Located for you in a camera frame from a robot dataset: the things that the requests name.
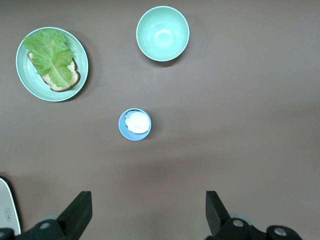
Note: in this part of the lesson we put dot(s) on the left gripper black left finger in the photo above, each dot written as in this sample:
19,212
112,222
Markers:
75,217

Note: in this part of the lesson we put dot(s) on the cream white toaster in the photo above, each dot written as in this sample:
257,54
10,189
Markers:
6,200

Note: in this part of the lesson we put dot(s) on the green lettuce leaf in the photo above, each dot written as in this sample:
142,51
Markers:
52,55

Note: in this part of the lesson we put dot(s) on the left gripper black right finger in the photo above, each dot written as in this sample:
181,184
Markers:
217,215

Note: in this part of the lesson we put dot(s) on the mint green bowl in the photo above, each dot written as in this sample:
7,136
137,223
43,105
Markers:
162,35

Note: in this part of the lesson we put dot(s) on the mint green plate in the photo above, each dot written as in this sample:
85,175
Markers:
32,82

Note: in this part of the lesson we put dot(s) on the blue plastic cup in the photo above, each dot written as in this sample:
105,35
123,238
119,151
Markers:
125,130

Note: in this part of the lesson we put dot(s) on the bread slice with brown crust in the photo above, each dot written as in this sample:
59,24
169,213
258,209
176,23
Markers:
75,75

